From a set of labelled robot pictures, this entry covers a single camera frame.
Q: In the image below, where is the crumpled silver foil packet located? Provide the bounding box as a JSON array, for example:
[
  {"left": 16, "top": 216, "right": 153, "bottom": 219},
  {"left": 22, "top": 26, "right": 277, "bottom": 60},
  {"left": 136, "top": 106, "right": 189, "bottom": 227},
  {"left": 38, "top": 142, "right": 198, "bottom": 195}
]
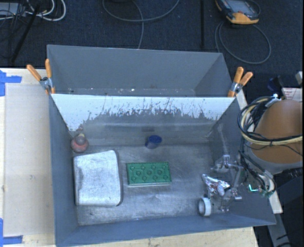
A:
[{"left": 201, "top": 173, "right": 231, "bottom": 198}]

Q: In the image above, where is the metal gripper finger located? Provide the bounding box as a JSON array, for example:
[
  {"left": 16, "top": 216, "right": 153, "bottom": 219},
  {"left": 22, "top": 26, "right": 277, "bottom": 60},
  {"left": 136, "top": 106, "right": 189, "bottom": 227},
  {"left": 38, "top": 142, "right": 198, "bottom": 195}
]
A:
[
  {"left": 219, "top": 188, "right": 243, "bottom": 213},
  {"left": 210, "top": 154, "right": 242, "bottom": 172}
]

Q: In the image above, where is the white foam block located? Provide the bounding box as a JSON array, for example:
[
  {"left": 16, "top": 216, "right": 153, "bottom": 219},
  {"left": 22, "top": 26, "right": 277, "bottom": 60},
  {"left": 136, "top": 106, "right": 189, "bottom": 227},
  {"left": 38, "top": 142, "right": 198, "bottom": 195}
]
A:
[{"left": 73, "top": 150, "right": 124, "bottom": 207}]

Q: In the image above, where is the blue cup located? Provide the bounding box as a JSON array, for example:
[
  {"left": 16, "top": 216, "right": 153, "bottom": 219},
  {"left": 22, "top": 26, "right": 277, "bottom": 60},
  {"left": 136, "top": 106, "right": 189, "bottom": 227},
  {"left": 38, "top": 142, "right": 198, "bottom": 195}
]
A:
[{"left": 144, "top": 135, "right": 163, "bottom": 150}]

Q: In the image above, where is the white tape roll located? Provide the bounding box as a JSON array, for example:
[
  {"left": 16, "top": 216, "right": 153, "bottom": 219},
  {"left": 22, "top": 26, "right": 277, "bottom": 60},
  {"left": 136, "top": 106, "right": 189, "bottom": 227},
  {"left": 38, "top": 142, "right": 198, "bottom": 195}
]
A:
[{"left": 197, "top": 197, "right": 213, "bottom": 217}]

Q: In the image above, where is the dark green flat block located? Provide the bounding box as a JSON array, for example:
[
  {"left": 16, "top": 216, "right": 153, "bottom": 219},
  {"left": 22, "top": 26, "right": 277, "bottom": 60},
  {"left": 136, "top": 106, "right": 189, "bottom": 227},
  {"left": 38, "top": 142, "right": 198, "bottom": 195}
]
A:
[{"left": 126, "top": 162, "right": 173, "bottom": 186}]

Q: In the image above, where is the grey metal bin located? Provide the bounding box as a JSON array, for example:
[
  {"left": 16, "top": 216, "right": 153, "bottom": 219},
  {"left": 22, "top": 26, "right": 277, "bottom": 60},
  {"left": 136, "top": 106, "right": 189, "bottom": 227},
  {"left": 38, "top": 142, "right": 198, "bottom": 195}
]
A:
[{"left": 46, "top": 44, "right": 278, "bottom": 247}]

